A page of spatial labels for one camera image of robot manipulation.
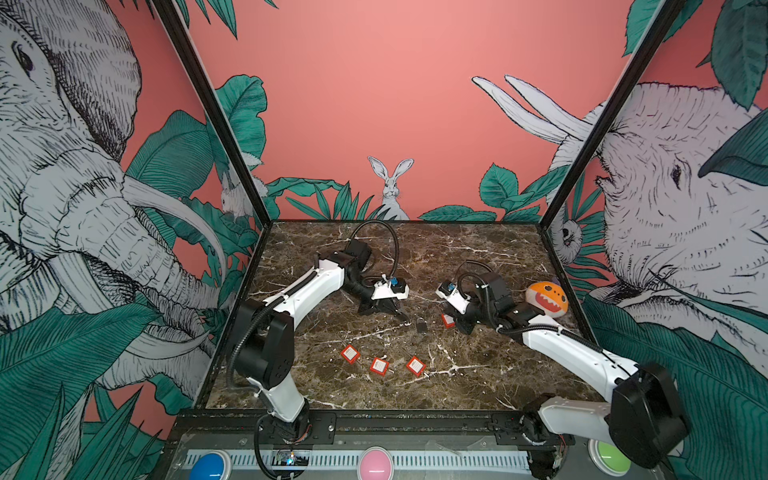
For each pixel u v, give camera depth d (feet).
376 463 2.24
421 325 3.04
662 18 2.30
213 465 2.24
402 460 2.30
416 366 2.73
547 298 2.95
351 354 2.80
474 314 2.39
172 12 2.29
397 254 2.35
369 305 2.38
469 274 2.25
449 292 2.39
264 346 1.50
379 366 2.71
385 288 2.31
